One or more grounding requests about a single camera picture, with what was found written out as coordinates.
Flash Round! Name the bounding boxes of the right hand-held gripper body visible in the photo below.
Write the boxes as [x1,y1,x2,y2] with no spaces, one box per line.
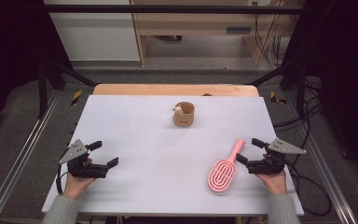
[246,137,308,175]

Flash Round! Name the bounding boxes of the person's left hand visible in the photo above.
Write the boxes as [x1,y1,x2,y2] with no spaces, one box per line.
[62,157,97,200]

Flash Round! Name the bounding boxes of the black floor cables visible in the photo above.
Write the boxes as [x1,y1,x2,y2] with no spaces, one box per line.
[273,77,324,133]

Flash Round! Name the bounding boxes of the black curtain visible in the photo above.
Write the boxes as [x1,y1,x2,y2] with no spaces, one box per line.
[0,0,73,139]
[283,0,358,161]

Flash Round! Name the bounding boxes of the wooden desk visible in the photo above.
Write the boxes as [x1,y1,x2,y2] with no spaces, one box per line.
[130,0,306,67]

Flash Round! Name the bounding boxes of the person's right hand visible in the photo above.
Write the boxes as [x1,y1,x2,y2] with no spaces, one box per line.
[255,153,288,196]

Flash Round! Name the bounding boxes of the tan cup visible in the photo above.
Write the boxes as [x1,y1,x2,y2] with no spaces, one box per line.
[172,101,196,128]

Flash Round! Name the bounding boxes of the black frame strut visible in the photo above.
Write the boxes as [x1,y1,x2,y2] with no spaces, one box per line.
[36,59,99,119]
[245,60,309,119]

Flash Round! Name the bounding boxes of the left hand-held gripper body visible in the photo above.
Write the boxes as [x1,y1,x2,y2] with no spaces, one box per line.
[58,138,110,179]

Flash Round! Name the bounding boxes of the wooden table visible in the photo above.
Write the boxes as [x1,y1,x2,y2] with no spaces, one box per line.
[92,83,260,97]

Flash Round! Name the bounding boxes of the black horizontal frame bar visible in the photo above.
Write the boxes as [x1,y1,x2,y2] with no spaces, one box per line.
[43,4,306,15]

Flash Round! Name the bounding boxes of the aluminium rail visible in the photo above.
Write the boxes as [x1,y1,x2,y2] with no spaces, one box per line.
[283,92,358,224]
[0,90,60,224]

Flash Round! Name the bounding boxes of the hanging black cables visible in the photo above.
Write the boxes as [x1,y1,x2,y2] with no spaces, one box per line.
[254,13,291,68]

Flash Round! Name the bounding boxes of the pink hairbrush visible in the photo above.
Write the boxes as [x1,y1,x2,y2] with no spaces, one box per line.
[207,138,246,194]

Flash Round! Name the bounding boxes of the white cabinet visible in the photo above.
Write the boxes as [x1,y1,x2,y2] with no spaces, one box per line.
[43,0,141,63]

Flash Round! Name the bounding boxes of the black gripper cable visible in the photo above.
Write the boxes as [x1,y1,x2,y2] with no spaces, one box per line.
[55,162,70,196]
[283,160,334,217]

